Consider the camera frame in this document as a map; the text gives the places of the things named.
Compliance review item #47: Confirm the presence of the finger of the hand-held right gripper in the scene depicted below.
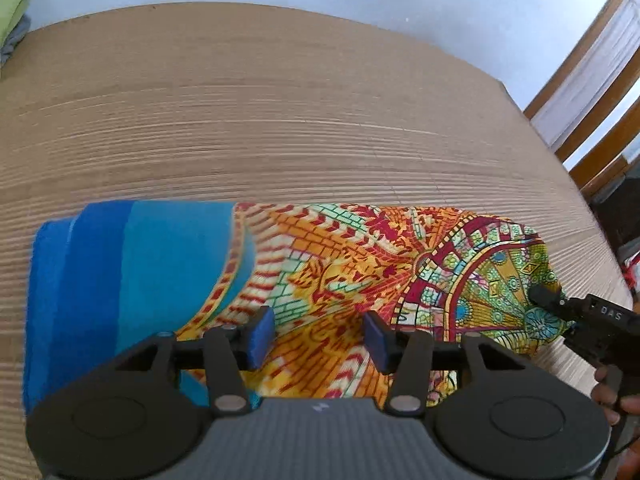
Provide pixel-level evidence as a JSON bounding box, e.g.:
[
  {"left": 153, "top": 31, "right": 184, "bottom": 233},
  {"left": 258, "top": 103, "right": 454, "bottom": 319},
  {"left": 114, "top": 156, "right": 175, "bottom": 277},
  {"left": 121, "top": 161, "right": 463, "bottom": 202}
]
[{"left": 528, "top": 283, "right": 572, "bottom": 322}]

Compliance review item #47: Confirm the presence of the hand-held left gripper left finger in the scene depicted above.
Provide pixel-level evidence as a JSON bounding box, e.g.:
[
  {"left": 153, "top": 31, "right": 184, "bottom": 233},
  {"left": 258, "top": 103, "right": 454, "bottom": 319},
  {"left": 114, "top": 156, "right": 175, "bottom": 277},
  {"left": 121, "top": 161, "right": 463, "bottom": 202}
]
[{"left": 114, "top": 305, "right": 277, "bottom": 417}]

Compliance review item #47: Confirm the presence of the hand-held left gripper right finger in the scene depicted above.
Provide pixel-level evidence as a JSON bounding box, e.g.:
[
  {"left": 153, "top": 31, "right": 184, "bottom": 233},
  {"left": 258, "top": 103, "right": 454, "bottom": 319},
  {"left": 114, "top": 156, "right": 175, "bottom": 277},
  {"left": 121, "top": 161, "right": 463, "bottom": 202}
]
[{"left": 362, "top": 311, "right": 526, "bottom": 417}]

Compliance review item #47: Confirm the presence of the colourful printed blue cloth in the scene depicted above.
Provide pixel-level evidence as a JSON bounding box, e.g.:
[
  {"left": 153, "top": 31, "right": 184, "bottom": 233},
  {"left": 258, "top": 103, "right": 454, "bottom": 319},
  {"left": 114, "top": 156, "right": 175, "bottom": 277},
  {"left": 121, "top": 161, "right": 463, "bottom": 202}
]
[{"left": 22, "top": 200, "right": 568, "bottom": 413}]

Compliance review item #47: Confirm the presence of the person's right hand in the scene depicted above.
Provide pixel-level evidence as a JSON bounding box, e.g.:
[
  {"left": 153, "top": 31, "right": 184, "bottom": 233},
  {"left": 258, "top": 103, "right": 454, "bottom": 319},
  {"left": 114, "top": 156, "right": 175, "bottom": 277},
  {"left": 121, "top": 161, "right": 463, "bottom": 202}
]
[{"left": 592, "top": 363, "right": 640, "bottom": 426}]

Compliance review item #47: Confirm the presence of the dark cloth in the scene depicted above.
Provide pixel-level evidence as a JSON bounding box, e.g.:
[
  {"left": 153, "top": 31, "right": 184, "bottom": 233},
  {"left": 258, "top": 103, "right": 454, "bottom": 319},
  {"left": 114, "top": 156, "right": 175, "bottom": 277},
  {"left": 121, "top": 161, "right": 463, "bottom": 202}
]
[{"left": 589, "top": 160, "right": 640, "bottom": 306}]

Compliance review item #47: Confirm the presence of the wooden chair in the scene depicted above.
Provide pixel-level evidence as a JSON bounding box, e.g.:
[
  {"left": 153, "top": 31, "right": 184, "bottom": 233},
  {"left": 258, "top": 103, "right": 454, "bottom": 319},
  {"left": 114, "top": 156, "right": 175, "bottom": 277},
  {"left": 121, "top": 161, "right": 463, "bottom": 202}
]
[{"left": 522, "top": 0, "right": 640, "bottom": 206}]

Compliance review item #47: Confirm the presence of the grey cloth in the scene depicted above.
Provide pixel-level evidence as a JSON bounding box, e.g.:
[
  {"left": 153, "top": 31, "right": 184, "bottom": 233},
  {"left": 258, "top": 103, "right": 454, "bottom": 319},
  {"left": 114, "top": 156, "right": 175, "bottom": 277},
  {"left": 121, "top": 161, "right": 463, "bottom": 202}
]
[{"left": 0, "top": 14, "right": 32, "bottom": 67}]

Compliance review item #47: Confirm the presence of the green cloth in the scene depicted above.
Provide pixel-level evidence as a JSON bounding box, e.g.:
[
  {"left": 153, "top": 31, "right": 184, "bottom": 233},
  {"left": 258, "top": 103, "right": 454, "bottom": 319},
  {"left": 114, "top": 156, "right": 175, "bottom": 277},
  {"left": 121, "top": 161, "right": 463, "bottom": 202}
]
[{"left": 0, "top": 0, "right": 32, "bottom": 40}]

